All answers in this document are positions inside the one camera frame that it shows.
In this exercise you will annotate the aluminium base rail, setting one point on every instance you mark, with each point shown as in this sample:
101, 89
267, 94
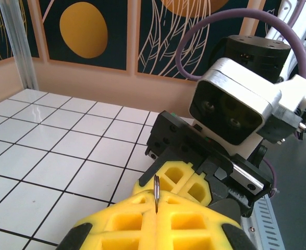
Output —
251, 234

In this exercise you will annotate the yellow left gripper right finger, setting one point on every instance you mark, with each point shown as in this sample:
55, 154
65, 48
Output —
215, 226

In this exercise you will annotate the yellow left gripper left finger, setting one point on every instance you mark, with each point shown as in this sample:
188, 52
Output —
147, 226

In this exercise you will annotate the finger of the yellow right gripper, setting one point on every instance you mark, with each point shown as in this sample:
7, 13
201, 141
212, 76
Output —
202, 179
165, 166

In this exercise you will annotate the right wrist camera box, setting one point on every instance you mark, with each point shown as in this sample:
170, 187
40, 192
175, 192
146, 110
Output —
233, 91

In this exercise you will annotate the aluminium frame post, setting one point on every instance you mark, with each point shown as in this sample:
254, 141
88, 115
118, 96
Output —
21, 52

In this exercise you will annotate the grey metal base sheet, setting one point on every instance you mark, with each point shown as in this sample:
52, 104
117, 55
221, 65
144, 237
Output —
298, 195

